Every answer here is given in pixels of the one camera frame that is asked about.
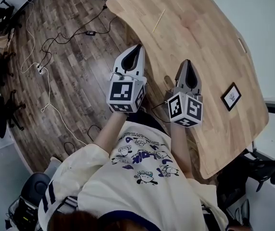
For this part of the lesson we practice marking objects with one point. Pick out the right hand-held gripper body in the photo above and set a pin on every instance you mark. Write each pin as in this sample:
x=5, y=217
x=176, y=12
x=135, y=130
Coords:
x=185, y=109

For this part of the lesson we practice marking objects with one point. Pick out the person's cream printed shirt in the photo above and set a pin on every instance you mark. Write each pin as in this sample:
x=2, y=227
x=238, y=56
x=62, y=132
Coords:
x=128, y=194

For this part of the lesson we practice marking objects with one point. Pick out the black power adapter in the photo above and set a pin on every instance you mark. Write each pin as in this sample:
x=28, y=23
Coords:
x=91, y=32

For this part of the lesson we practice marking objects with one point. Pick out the pink dimpled translucent cup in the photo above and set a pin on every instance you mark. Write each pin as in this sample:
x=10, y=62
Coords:
x=190, y=20

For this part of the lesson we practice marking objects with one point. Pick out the yellow white striped straw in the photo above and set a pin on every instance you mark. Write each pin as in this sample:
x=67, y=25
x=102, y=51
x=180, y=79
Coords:
x=159, y=20

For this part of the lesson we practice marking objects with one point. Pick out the white power strip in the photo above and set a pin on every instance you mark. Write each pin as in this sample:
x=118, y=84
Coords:
x=40, y=69

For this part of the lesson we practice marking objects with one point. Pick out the person's left forearm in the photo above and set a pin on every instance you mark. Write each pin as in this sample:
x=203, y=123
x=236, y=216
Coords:
x=111, y=131

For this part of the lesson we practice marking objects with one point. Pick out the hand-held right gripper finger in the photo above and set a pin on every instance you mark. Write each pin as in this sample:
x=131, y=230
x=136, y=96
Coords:
x=196, y=83
x=180, y=78

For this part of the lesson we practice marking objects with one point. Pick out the person's black trousers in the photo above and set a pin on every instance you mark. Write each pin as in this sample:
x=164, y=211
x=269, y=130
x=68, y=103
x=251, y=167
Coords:
x=147, y=119

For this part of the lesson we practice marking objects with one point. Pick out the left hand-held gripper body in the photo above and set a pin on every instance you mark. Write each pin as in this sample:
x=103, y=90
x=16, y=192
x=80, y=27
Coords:
x=120, y=93

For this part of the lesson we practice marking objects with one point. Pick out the person's right forearm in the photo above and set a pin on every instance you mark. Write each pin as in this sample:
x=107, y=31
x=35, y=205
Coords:
x=179, y=148

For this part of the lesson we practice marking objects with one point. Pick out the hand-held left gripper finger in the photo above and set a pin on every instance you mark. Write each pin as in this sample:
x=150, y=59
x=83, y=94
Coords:
x=120, y=61
x=140, y=64

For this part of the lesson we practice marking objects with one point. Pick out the black framed picture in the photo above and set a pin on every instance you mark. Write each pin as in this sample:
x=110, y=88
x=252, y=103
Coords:
x=232, y=96

